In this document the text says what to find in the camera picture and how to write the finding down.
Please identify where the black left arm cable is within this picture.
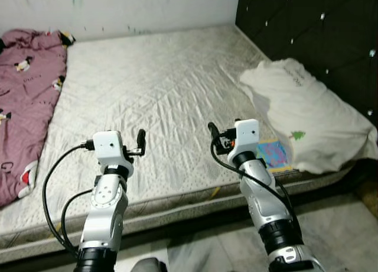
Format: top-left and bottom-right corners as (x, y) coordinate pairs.
(61, 189), (95, 255)
(43, 143), (95, 252)

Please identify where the grey robot left leg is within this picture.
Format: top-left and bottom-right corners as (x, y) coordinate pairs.
(130, 257), (169, 272)

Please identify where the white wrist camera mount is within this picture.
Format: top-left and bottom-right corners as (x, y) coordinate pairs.
(93, 130), (133, 169)
(233, 119), (260, 160)

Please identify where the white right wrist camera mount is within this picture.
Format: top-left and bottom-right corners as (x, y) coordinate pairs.
(233, 119), (260, 160)

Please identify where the dark tufted headboard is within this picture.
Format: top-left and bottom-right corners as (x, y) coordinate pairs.
(235, 0), (378, 128)

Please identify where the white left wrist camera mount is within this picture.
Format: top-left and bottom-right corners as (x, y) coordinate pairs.
(93, 130), (133, 169)

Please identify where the shaggy brown white rug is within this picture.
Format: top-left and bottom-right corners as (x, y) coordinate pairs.
(357, 177), (378, 216)

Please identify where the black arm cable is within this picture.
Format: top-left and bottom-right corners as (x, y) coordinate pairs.
(43, 143), (95, 252)
(61, 189), (95, 255)
(210, 139), (296, 222)

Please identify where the cream pillow with green tree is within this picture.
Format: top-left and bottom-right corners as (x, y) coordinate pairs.
(239, 58), (378, 175)

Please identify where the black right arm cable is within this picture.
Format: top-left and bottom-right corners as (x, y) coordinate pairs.
(210, 139), (296, 222)

